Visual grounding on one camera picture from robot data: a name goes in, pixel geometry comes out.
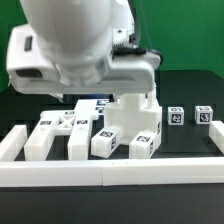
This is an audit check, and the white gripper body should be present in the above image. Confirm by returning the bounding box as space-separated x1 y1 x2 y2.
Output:
99 47 163 95

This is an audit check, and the white chair seat part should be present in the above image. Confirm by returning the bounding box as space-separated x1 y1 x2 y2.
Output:
104 91 162 145

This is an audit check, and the white chair backrest frame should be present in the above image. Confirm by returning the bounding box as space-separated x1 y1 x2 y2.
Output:
24 99 108 161

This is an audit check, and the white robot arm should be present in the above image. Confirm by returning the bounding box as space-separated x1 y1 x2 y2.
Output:
6 0 162 95

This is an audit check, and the white U-shaped obstacle fence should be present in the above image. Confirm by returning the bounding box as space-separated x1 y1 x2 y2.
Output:
0 125 224 187

